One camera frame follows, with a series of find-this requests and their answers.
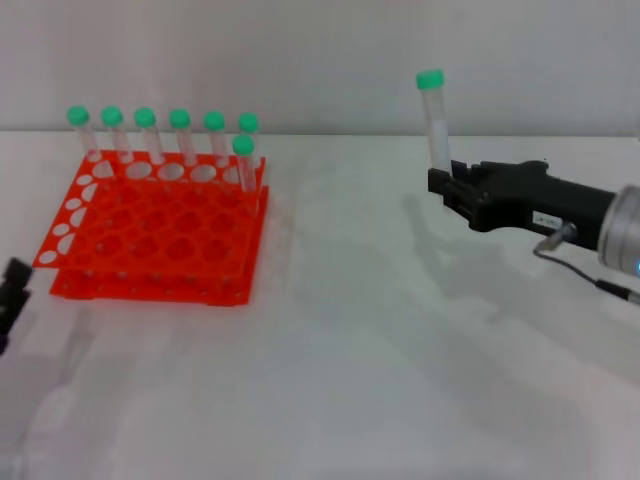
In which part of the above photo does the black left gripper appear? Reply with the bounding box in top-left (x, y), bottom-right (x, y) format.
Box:
top-left (0, 256), bottom-right (35, 354)

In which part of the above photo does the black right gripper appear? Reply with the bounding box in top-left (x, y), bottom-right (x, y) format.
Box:
top-left (427, 159), bottom-right (619, 251)

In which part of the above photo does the green-capped clear test tube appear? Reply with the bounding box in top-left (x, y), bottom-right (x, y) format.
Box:
top-left (231, 134), bottom-right (257, 194)
top-left (133, 106), bottom-right (165, 165)
top-left (415, 68), bottom-right (454, 175)
top-left (168, 108), bottom-right (198, 167)
top-left (66, 104), bottom-right (103, 164)
top-left (100, 105), bottom-right (132, 164)
top-left (236, 113), bottom-right (262, 171)
top-left (202, 110), bottom-right (231, 170)

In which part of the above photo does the orange-red test tube rack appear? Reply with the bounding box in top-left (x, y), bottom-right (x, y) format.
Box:
top-left (32, 149), bottom-right (271, 307)

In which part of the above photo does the grey right gripper cable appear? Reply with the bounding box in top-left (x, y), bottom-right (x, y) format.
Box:
top-left (532, 222), bottom-right (640, 307)

